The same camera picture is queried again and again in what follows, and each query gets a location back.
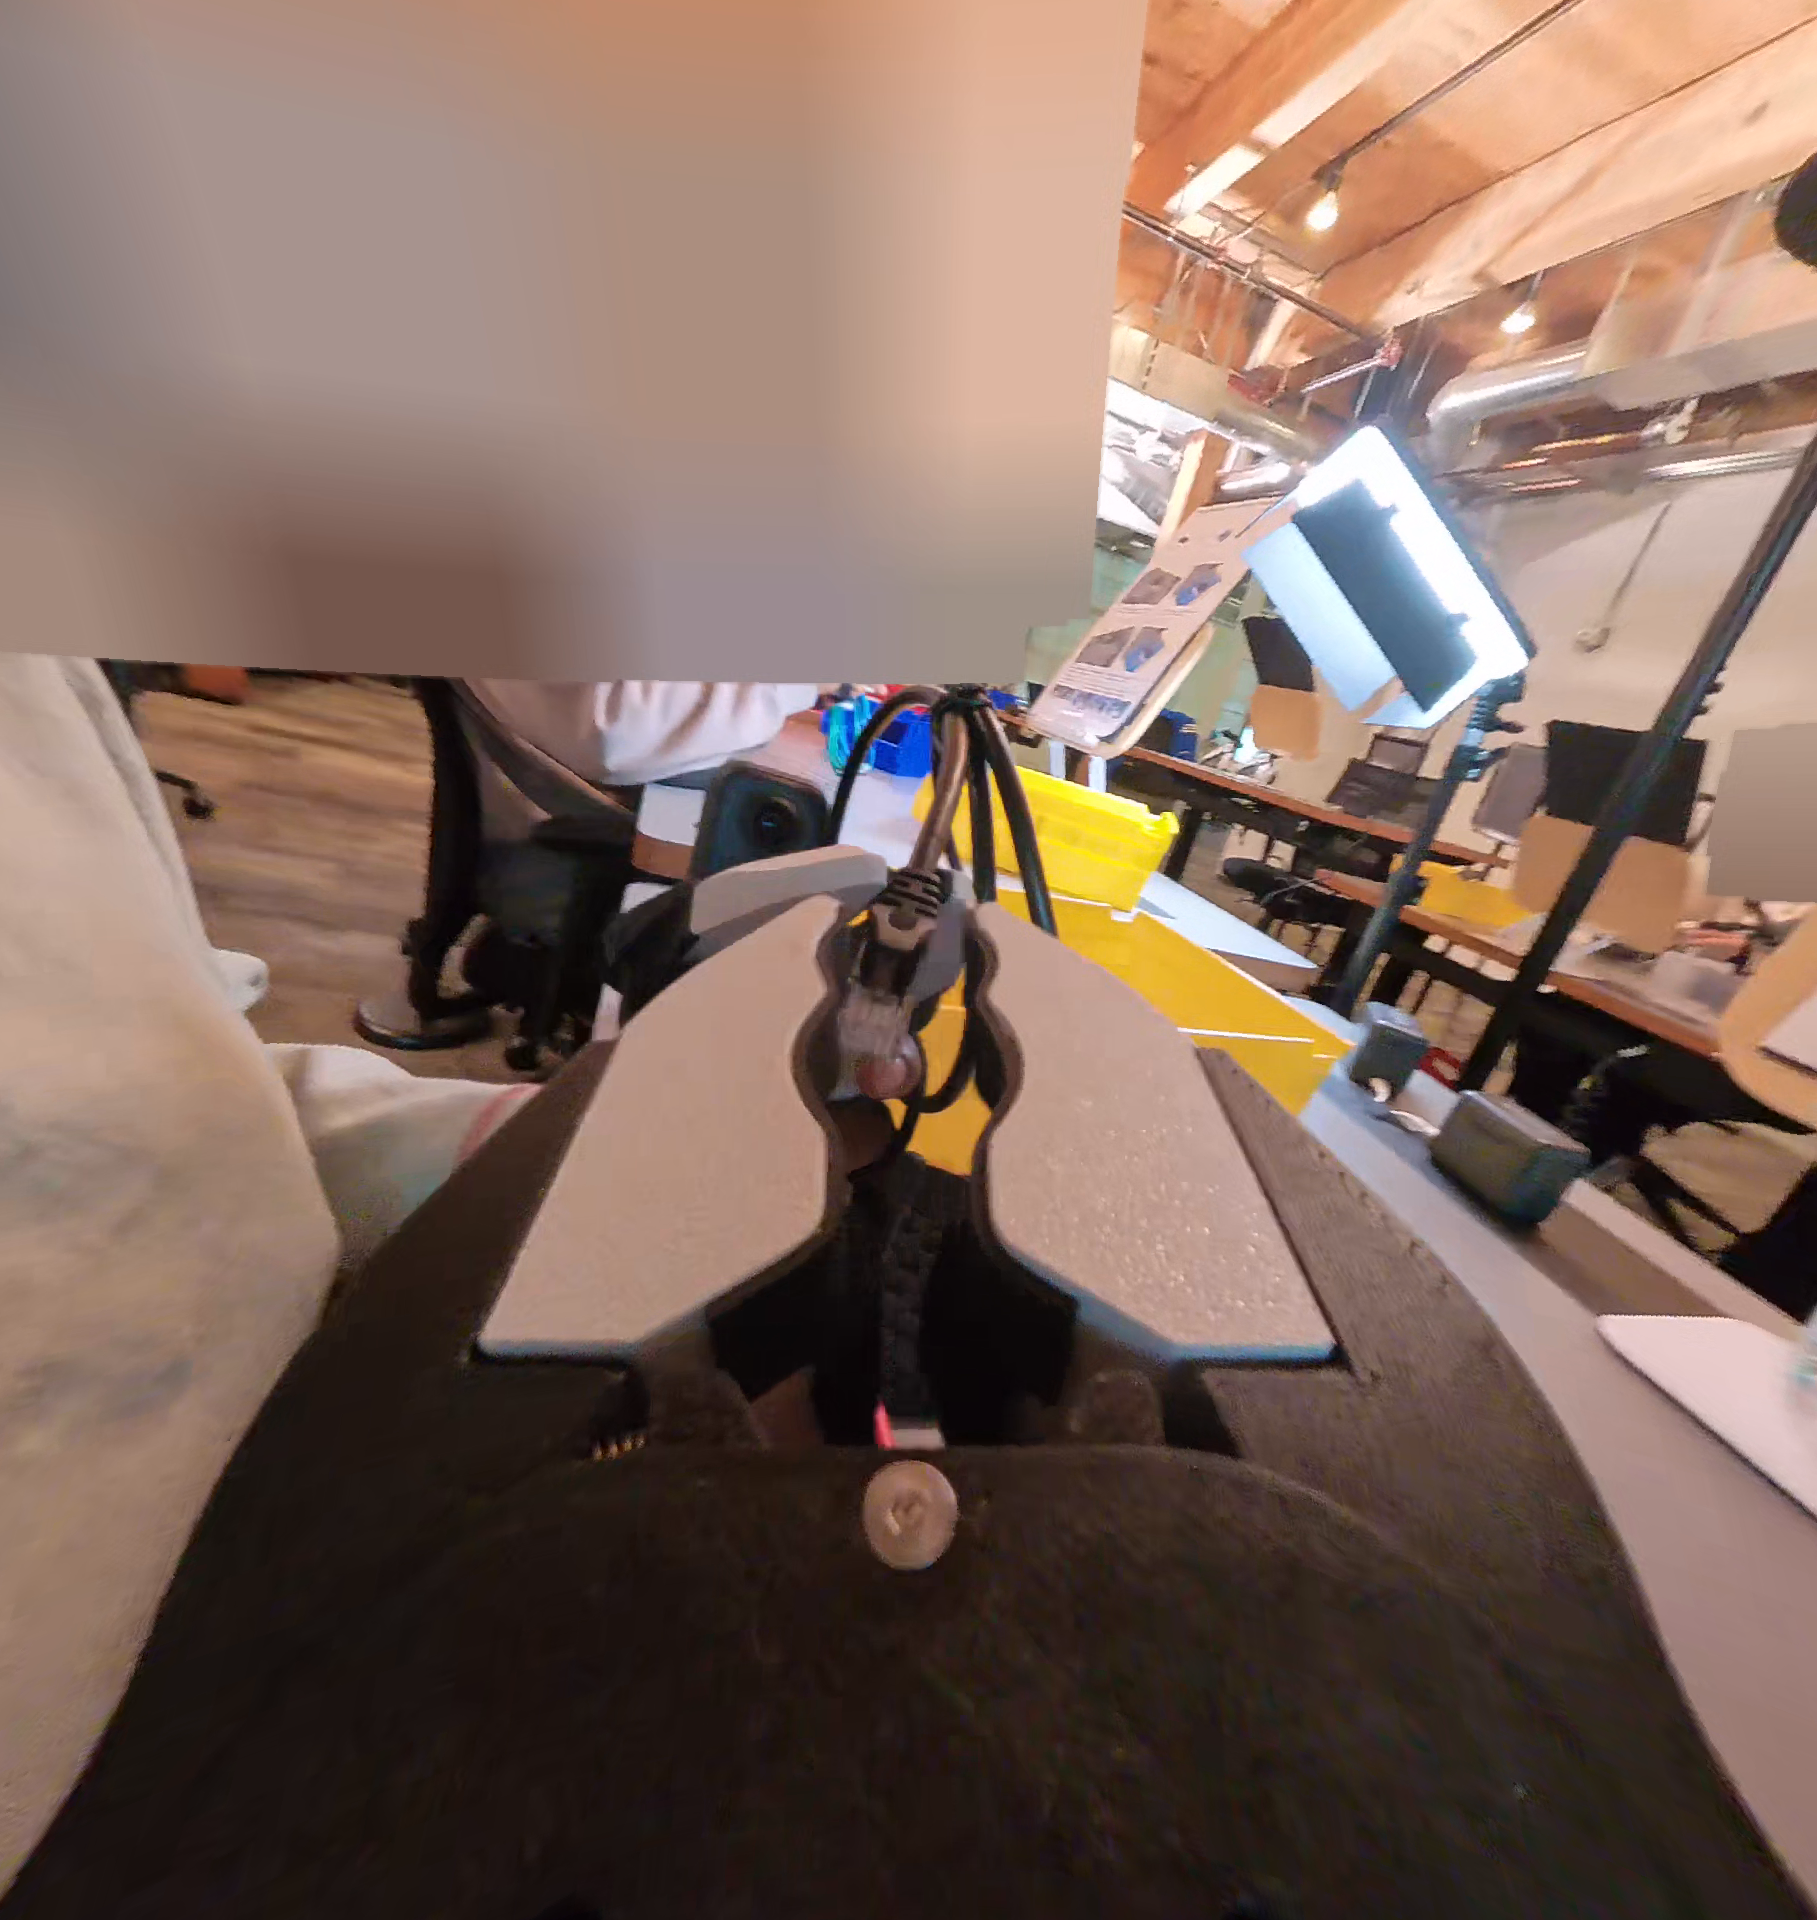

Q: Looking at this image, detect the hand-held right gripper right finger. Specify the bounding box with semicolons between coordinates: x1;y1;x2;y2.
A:
965;905;1340;1369

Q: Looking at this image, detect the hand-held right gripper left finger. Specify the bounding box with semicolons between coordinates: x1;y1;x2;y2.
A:
472;893;868;1363

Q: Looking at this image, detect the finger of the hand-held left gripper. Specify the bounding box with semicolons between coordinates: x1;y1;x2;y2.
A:
690;843;890;941

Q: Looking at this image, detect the black ethernet cable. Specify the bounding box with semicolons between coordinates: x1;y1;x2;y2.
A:
822;682;1064;1117

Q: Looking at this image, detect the blue storage bin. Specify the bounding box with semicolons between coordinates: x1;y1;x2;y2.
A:
822;687;945;779

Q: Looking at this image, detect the grey metal block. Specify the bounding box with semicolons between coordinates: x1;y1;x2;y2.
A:
1430;1091;1593;1226
1345;1003;1435;1093

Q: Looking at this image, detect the black light stand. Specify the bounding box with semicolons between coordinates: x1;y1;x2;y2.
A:
1324;674;1528;1026

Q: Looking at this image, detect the cardboard box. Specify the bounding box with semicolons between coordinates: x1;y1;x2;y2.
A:
1511;810;1716;956

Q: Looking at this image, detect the person's white sweater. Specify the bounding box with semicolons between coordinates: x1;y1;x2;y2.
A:
0;651;344;1920

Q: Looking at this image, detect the white light panel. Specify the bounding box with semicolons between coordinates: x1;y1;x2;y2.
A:
1242;425;1537;733

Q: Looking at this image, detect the black monitor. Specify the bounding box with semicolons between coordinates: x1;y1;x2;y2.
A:
1542;719;1707;848

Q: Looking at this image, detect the black slanted pole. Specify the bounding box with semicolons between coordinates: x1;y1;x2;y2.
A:
1459;346;1817;1102

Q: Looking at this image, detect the wooden table black frame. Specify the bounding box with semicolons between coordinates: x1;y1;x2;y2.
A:
1311;867;1737;1141
1110;740;1508;889

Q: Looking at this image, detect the silver ventilation duct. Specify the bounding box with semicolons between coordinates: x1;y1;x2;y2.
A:
1421;336;1604;440

